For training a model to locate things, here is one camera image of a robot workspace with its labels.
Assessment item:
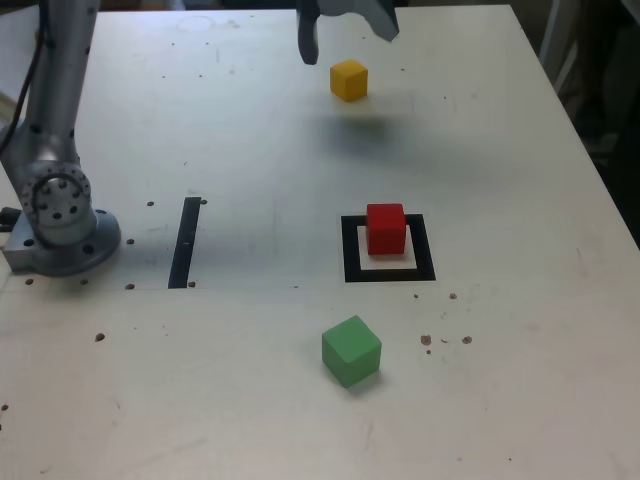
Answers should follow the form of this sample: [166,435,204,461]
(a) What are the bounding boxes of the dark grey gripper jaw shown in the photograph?
[295,0,322,66]

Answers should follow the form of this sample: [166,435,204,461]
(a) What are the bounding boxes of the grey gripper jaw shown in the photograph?
[319,0,401,43]

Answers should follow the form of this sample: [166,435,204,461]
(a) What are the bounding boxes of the yellow cube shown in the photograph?
[329,58,370,104]

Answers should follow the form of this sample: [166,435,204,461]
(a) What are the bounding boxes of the red cube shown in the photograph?
[365,202,407,257]

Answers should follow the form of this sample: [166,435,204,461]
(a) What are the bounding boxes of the green cube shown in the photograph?
[320,314,383,389]

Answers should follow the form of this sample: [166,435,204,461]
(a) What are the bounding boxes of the black tape square outline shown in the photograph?
[340,213,437,284]

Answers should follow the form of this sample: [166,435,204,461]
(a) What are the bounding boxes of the black tape strip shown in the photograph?
[167,196,202,290]

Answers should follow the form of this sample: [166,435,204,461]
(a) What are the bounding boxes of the white frame post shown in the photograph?
[537,0,584,97]

